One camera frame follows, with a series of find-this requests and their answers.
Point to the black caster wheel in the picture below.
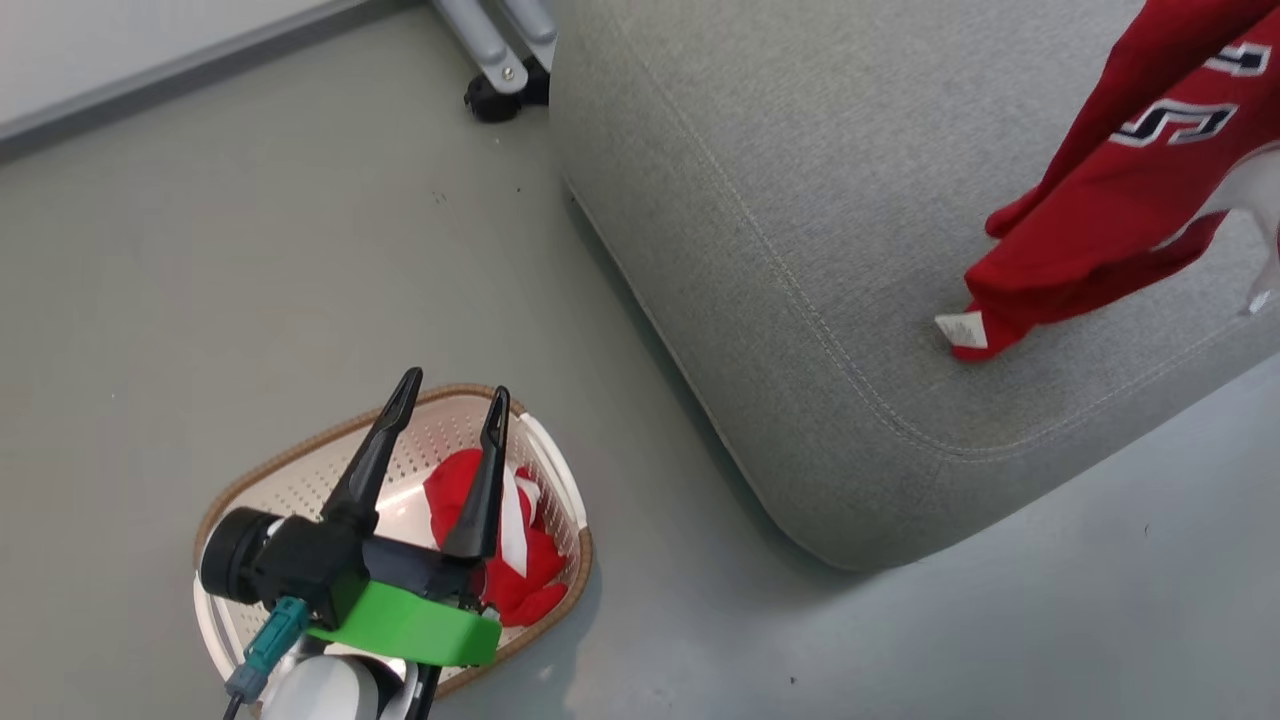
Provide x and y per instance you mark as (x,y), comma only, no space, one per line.
(490,102)

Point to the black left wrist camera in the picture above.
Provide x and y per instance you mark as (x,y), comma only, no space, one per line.
(230,555)

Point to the red garment with white stripe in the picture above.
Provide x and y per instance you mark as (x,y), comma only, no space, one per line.
(455,490)

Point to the grey fabric sofa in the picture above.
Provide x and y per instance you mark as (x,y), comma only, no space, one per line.
(800,200)

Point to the red sports jersey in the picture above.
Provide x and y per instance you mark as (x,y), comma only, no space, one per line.
(1100,200)

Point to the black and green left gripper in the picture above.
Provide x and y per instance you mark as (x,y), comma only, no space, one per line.
(400,610)

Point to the white partition panel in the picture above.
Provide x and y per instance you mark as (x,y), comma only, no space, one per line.
(100,50)

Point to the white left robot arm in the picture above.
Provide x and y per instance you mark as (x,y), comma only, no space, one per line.
(320,690)

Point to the grey partition foot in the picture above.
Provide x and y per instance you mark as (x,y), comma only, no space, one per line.
(485,50)
(530,25)

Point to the white perforated laundry basket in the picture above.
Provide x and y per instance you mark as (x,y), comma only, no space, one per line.
(300,480)

